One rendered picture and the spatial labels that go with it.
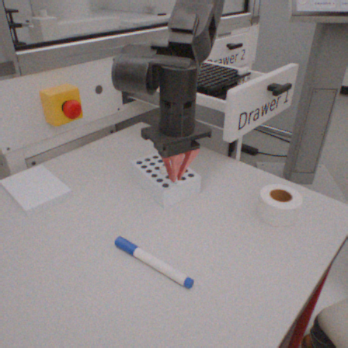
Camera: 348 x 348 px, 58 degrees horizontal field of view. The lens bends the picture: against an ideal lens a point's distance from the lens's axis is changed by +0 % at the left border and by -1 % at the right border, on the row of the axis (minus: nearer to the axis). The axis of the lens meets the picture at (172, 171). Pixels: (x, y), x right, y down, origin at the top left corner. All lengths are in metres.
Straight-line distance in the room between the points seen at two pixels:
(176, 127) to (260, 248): 0.23
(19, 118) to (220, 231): 0.47
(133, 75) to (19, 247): 0.32
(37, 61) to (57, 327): 0.50
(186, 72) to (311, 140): 1.49
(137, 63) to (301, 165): 1.57
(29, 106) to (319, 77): 1.39
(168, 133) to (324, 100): 1.39
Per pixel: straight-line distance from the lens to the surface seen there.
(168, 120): 0.49
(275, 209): 0.54
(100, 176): 0.67
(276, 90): 0.71
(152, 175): 0.60
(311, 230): 0.58
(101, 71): 0.81
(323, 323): 1.11
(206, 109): 0.70
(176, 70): 0.46
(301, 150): 1.91
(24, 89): 0.72
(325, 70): 1.76
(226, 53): 1.17
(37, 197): 0.62
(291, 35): 2.51
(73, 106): 0.70
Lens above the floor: 1.12
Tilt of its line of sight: 33 degrees down
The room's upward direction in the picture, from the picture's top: straight up
